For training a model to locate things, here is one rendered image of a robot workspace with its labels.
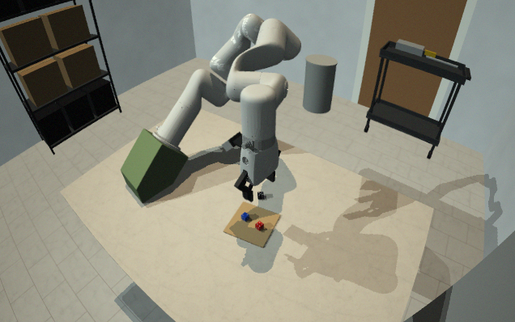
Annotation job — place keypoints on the red die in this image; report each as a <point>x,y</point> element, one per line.
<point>259,225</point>

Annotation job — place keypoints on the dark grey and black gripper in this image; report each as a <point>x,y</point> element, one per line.
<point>255,166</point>

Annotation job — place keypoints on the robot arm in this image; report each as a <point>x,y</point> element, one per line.
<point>233,62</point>

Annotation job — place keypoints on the tan flat mat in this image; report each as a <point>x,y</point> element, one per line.
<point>246,230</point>

